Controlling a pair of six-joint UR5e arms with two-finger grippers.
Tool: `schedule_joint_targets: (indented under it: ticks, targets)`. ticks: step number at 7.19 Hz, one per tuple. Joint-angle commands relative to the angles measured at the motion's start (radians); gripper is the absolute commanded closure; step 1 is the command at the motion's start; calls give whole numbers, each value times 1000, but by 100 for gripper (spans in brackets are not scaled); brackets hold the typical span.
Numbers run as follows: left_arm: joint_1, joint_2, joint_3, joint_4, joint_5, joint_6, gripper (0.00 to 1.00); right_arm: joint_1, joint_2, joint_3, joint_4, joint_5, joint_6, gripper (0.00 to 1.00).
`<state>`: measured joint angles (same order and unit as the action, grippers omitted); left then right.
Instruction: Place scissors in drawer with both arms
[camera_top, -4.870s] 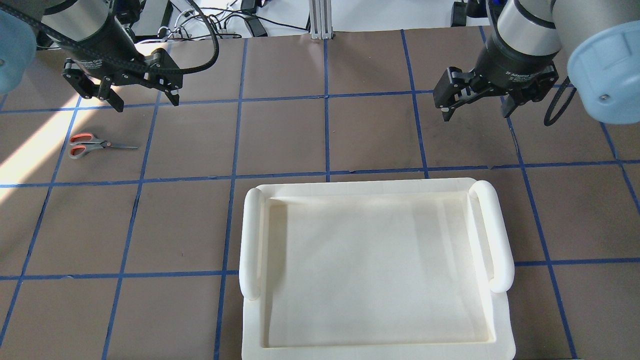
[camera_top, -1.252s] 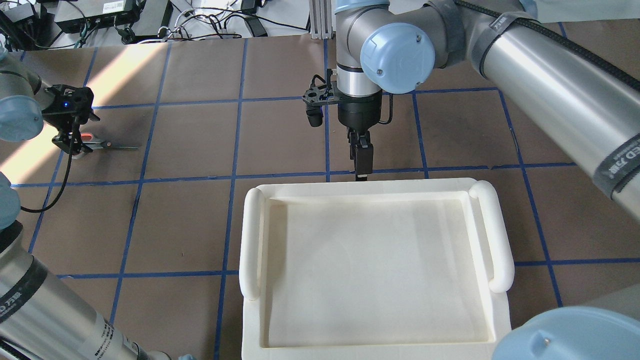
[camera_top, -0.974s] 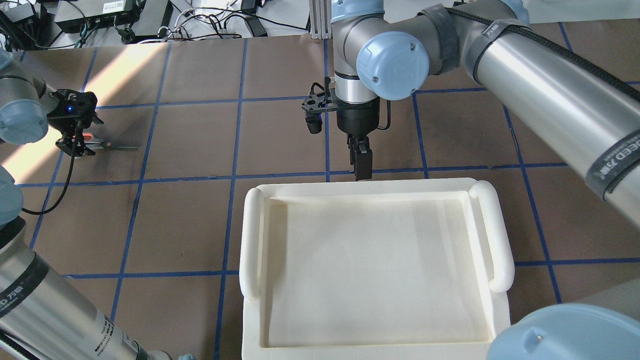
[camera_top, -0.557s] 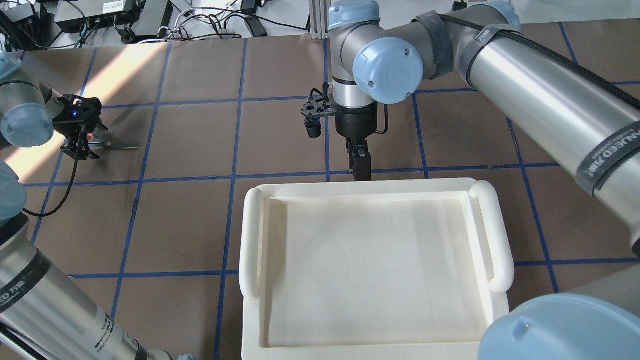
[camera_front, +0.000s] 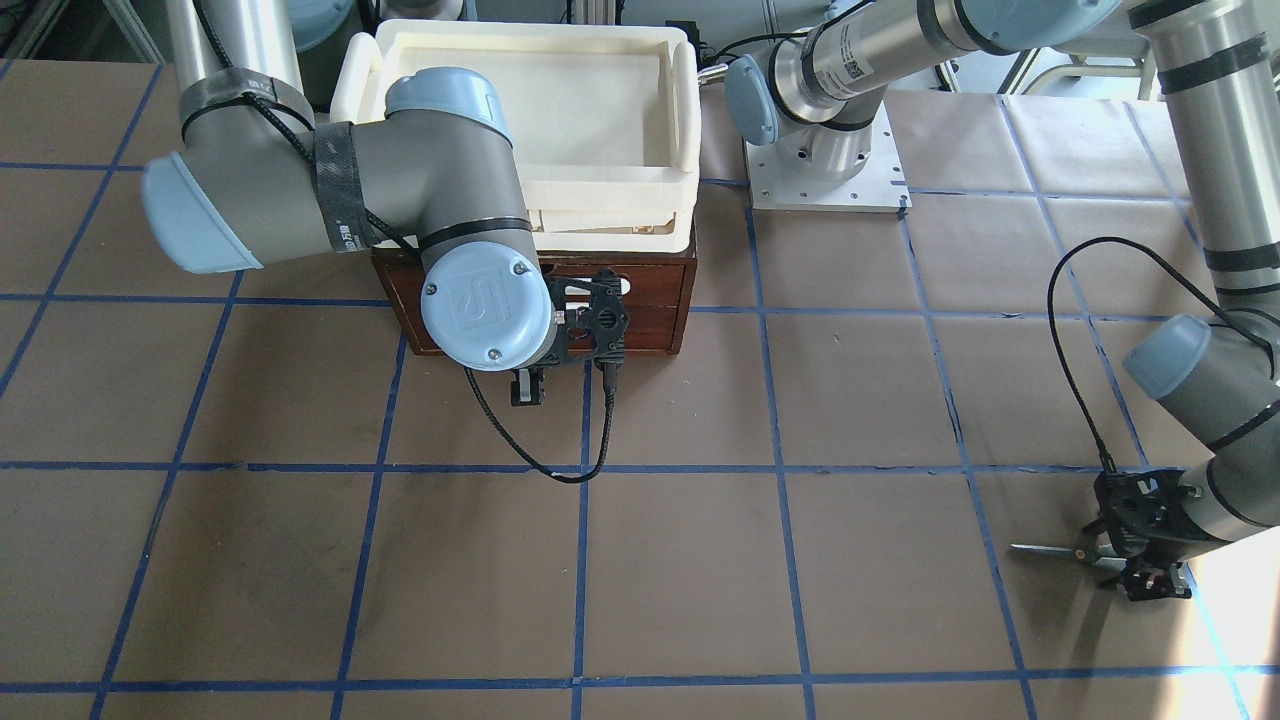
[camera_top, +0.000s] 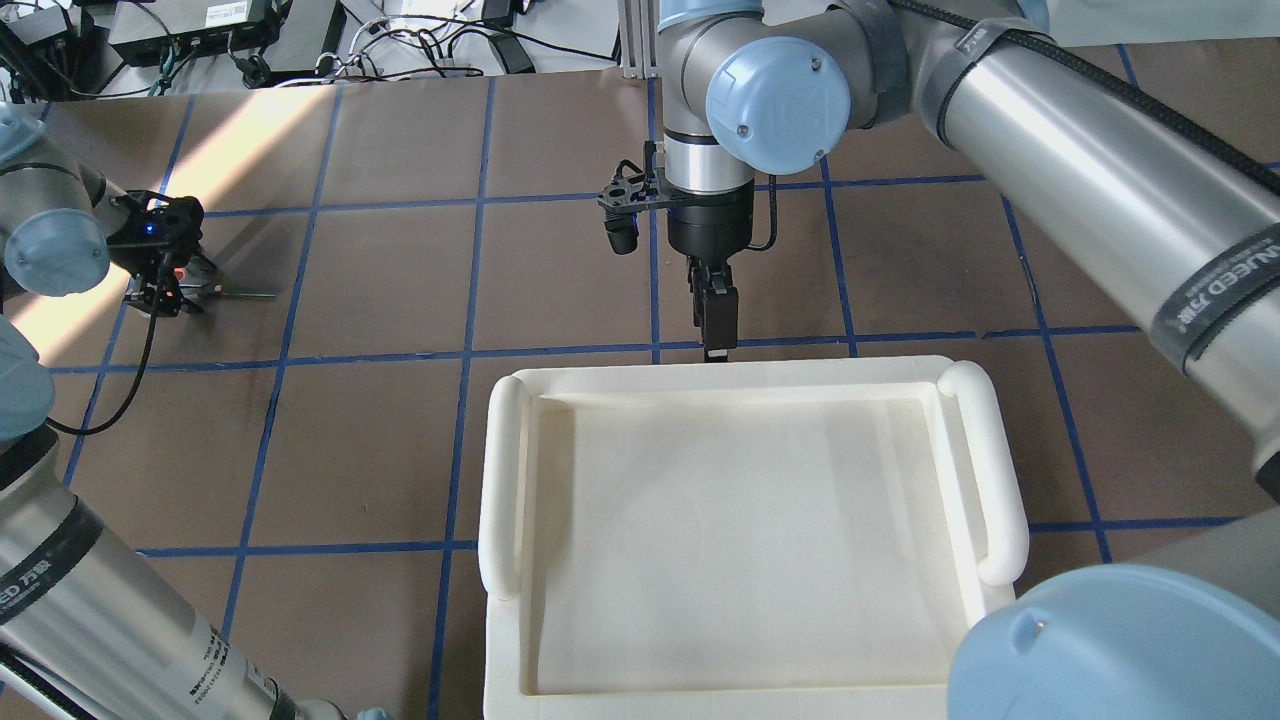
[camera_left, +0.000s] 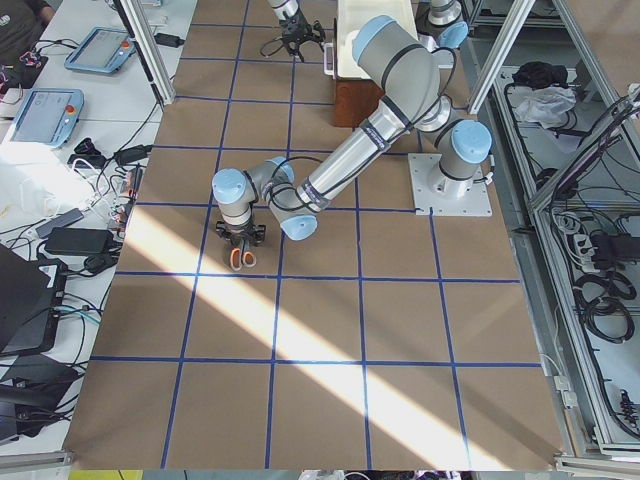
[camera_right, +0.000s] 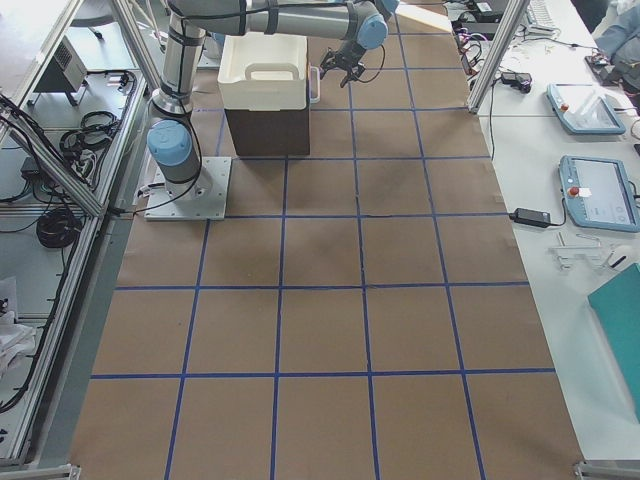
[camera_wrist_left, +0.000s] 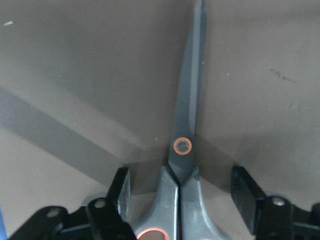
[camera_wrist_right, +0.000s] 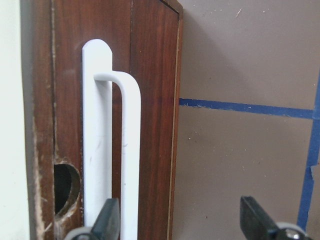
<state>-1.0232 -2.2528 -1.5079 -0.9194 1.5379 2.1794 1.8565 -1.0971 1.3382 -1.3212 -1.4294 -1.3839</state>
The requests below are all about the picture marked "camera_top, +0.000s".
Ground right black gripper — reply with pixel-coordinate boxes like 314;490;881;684
667;190;755;363

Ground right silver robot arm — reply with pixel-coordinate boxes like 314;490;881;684
657;1;1277;719

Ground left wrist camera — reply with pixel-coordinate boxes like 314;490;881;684
102;190;205;266

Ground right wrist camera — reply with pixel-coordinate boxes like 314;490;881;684
596;140;663;255

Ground black network switch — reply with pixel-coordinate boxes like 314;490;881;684
108;1;282;67

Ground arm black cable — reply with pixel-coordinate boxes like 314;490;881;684
745;172;781;251
45;255;172;437

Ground white plastic tray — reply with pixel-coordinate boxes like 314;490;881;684
477;356;1029;719

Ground grey orange scissors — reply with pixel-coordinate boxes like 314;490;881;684
175;266;276;302

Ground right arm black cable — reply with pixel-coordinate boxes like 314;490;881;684
745;172;781;251

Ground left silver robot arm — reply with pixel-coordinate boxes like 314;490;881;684
3;102;344;719

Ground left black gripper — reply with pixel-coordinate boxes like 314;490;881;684
120;241;201;301

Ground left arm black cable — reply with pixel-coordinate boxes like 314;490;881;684
45;255;172;437

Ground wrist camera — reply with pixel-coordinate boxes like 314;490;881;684
102;190;205;266
596;140;663;255

